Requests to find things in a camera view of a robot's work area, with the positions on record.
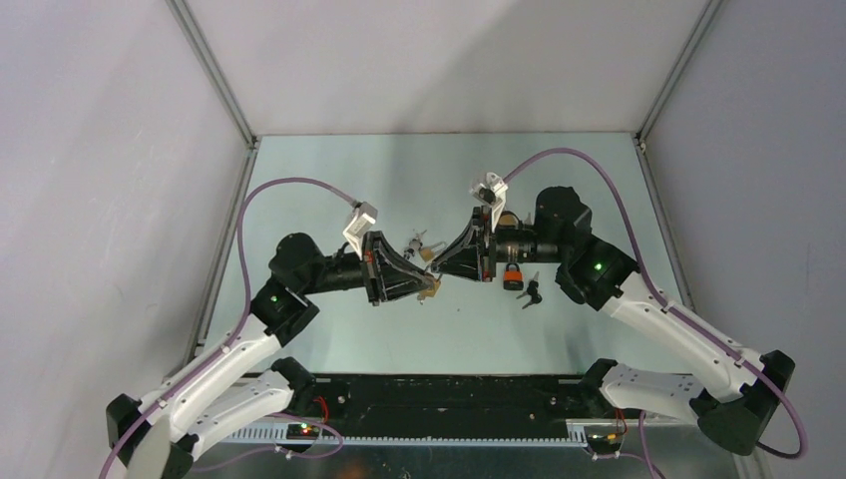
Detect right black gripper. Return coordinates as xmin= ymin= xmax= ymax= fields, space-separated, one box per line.
xmin=431 ymin=206 xmax=566 ymax=284

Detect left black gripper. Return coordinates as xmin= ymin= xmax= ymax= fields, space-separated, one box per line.
xmin=299 ymin=231 xmax=434 ymax=306

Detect small brass padlock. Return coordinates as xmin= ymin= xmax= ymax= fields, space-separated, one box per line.
xmin=416 ymin=277 xmax=441 ymax=304
xmin=418 ymin=241 xmax=447 ymax=263

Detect orange black padlock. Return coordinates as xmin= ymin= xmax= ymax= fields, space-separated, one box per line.
xmin=502 ymin=262 xmax=525 ymax=291

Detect black keys bunch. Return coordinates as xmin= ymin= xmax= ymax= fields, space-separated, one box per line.
xmin=517 ymin=271 xmax=543 ymax=309

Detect large brass padlock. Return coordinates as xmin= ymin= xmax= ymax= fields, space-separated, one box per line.
xmin=497 ymin=211 xmax=533 ymax=229

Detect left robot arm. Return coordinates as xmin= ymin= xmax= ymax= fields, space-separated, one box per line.
xmin=100 ymin=232 xmax=438 ymax=478

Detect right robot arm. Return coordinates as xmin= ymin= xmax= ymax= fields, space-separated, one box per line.
xmin=431 ymin=187 xmax=795 ymax=456

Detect left circuit board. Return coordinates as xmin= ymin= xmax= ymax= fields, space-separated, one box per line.
xmin=285 ymin=422 xmax=322 ymax=441

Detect circuit board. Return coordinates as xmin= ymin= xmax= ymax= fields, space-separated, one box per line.
xmin=587 ymin=433 xmax=626 ymax=444
xmin=285 ymin=422 xmax=322 ymax=441

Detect right circuit board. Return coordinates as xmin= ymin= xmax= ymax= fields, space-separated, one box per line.
xmin=587 ymin=433 xmax=626 ymax=444

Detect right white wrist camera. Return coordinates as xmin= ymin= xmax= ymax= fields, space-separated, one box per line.
xmin=470 ymin=172 xmax=508 ymax=230

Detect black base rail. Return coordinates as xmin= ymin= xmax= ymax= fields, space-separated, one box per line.
xmin=285 ymin=374 xmax=617 ymax=441

